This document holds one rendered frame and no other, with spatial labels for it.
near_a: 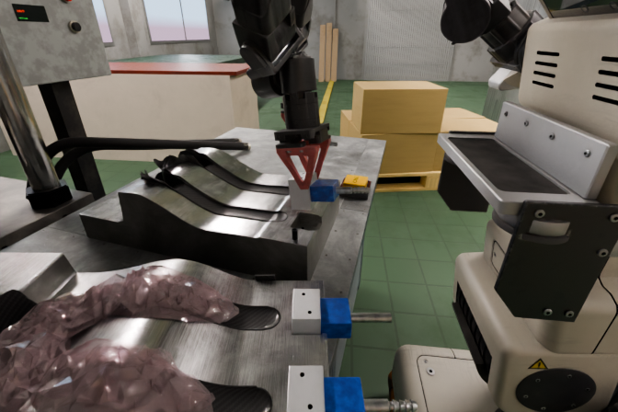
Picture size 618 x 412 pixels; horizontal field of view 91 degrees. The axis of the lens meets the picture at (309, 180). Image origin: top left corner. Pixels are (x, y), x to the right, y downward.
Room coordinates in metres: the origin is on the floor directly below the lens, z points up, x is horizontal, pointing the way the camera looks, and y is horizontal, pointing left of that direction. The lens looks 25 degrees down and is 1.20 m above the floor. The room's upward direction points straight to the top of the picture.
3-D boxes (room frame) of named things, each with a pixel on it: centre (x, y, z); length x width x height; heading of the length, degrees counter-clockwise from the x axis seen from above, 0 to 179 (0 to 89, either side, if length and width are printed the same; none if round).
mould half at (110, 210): (0.60, 0.20, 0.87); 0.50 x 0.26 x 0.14; 73
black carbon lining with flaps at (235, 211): (0.58, 0.19, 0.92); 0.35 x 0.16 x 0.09; 73
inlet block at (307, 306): (0.29, -0.04, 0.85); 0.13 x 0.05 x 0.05; 90
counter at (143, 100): (3.43, 1.92, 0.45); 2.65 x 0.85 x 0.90; 84
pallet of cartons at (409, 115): (2.77, -1.00, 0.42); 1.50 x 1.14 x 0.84; 84
